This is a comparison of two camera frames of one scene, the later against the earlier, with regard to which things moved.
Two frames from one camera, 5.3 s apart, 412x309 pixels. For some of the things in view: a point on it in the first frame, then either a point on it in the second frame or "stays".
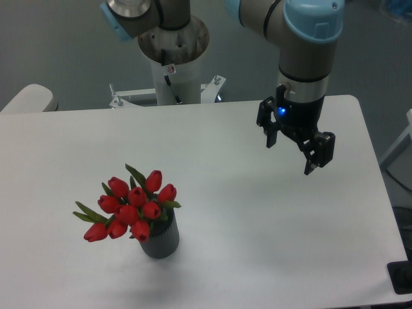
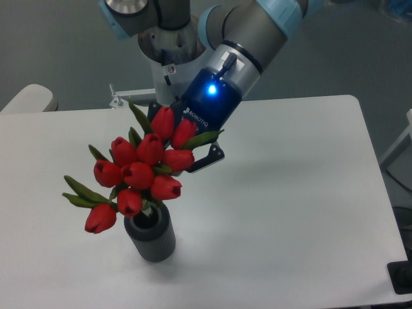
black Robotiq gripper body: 300,118 -> 210,101
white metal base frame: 208,94 stays
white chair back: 32,98 stays
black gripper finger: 270,129 -> 153,109
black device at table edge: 400,273 stays
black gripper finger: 318,149 -> 214,154
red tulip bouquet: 134,210 -> 139,171
